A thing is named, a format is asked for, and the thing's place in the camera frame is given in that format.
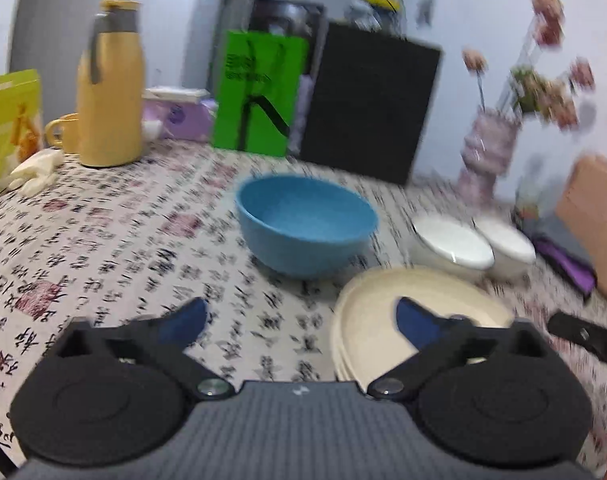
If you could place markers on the white rubber glove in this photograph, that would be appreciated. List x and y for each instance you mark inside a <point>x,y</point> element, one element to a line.
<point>41,180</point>
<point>23,170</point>

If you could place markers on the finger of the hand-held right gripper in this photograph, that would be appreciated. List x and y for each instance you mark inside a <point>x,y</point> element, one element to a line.
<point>583,336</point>

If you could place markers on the pink hard case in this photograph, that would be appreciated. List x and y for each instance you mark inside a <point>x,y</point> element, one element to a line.
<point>593,220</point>

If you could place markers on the yellow mug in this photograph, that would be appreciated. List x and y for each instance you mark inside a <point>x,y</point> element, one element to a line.
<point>66,135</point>

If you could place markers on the green snack box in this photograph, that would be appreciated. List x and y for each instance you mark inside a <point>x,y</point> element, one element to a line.
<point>3,135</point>

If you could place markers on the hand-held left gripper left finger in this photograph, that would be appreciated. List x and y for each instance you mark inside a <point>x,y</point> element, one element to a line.
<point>186,323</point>

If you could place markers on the calligraphy print tablecloth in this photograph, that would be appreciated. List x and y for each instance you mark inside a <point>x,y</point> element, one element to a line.
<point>108,240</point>

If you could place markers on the purple cloth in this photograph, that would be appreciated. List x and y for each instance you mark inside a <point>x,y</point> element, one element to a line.
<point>573,272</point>

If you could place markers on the clear drinking glass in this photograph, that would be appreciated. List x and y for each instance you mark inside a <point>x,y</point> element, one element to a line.
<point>531,195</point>

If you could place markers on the white bowl with dark rim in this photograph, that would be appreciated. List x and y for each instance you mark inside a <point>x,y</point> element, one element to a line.
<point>508,255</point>
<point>448,245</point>

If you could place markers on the dried pink roses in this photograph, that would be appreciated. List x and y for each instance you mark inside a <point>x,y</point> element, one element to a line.
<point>543,95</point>

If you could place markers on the blue bowl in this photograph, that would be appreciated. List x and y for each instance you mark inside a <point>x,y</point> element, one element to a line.
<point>303,240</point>

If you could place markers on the black paper bag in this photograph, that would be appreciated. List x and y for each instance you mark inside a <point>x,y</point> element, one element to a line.
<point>363,110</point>

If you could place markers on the purple tissue pack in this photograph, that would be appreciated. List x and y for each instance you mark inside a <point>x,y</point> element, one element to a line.
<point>183,120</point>

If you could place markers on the yellow thermos jug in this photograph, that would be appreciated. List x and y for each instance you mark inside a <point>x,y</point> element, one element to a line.
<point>108,110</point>

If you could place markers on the small white box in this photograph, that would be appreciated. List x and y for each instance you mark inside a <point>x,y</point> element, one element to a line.
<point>176,94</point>

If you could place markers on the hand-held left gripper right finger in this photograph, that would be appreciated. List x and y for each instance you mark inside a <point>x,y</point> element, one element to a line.
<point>416,323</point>

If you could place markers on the green paper bag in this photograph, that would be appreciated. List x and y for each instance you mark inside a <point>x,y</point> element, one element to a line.
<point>233,120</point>

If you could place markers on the grey wall panel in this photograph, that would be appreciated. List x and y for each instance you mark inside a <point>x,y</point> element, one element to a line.
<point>426,10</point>

